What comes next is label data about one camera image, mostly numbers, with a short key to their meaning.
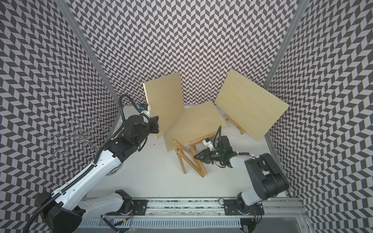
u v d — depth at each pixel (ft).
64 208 1.24
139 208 2.37
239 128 3.30
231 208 2.39
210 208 2.44
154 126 2.08
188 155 2.78
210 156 2.48
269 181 1.42
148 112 2.07
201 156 2.62
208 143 2.73
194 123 3.02
